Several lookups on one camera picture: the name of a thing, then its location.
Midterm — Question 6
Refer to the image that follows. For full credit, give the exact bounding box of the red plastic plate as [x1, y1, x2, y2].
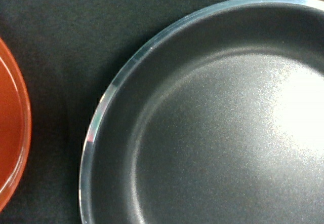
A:
[1, 40, 32, 210]

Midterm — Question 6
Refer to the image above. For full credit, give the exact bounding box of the black frying pan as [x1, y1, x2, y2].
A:
[79, 0, 323, 223]

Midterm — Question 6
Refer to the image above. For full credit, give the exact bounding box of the black tablecloth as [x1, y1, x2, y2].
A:
[0, 0, 324, 224]

